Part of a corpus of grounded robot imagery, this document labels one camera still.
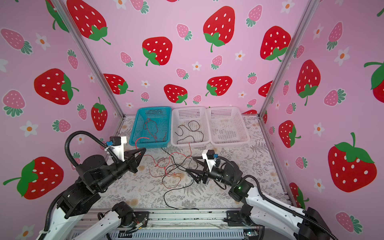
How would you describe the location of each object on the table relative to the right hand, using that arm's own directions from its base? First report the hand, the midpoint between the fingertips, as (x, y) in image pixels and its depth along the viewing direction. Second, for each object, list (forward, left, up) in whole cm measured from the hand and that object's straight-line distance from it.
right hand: (189, 164), depth 65 cm
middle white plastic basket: (+41, +8, -21) cm, 47 cm away
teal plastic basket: (+40, +38, -25) cm, 61 cm away
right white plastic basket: (+48, -19, -26) cm, 58 cm away
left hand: (0, +18, +10) cm, 20 cm away
